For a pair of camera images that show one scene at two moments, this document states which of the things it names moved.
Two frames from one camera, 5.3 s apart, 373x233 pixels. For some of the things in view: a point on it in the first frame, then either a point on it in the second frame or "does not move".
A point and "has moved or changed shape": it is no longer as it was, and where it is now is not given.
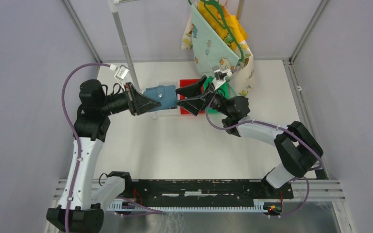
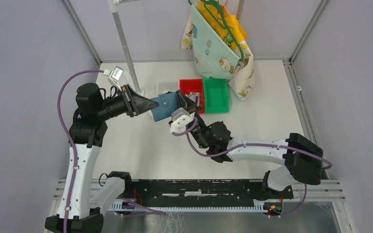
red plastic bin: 184,82 does not move
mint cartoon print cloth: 209,52 does not move
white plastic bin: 174,111 -> 162,87
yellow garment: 228,26 does not move
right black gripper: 195,105 -> 184,101
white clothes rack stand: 114,4 does not move
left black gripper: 138,103 does not move
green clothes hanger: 218,3 does not move
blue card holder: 166,95 has moved or changed shape
